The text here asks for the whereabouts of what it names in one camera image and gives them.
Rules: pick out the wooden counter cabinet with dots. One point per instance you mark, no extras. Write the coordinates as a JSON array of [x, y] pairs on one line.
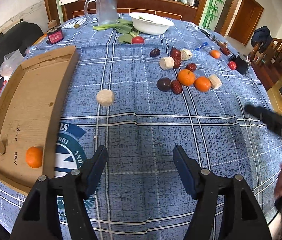
[[164, 8]]

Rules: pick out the key bunch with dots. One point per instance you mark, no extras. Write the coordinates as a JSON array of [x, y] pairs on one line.
[[215, 37]]

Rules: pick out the red plastic bag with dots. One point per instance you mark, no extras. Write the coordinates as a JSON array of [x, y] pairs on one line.
[[3, 86]]

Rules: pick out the brown wooden door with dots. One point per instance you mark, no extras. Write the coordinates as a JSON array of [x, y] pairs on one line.
[[246, 20]]

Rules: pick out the blue plaid tablecloth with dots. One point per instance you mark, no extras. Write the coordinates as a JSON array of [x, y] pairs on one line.
[[140, 194]]

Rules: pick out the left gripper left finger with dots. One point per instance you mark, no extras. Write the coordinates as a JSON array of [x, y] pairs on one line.
[[38, 217]]

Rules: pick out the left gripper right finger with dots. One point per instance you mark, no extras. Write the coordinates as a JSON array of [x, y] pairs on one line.
[[242, 215]]

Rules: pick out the red tomato right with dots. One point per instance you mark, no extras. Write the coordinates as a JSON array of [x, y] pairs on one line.
[[232, 65]]

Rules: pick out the orange tangerine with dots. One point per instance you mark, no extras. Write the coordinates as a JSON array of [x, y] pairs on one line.
[[34, 157], [186, 77], [202, 84], [215, 54]]

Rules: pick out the red tomato near greens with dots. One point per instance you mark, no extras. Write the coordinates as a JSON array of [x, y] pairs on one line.
[[137, 40]]

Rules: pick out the black cylindrical motor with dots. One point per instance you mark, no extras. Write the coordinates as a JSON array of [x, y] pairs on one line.
[[242, 63]]

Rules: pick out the white bowl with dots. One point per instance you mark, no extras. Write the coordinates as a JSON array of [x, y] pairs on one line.
[[149, 23]]

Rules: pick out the dark purple plum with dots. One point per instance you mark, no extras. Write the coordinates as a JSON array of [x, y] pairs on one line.
[[164, 84]]

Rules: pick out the green leafy vegetable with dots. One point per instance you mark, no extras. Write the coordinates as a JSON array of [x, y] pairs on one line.
[[124, 27]]

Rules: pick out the dark jacket on railing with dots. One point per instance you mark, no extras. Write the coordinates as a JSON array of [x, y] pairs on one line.
[[263, 37]]

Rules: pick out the large red jujube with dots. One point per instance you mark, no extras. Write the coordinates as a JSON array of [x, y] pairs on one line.
[[176, 55]]

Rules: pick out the dark wrinkled date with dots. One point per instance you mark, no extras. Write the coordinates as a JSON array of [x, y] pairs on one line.
[[155, 52]]

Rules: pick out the clear plastic bag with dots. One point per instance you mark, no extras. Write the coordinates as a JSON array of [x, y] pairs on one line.
[[10, 63]]

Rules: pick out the dark jar pink label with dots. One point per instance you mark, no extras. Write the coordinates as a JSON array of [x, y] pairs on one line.
[[54, 33]]

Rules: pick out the blue marker pen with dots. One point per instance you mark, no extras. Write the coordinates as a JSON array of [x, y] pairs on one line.
[[201, 46]]

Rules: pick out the cardboard tray box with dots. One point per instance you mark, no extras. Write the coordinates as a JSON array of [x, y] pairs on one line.
[[30, 110]]

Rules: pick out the clear plastic pitcher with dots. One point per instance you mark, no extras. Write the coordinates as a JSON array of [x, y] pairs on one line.
[[107, 12]]

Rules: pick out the wooden stair railing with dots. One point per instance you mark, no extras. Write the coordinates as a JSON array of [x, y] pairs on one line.
[[268, 63]]

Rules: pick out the small red jujube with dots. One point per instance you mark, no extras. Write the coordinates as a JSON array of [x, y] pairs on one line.
[[191, 67]]

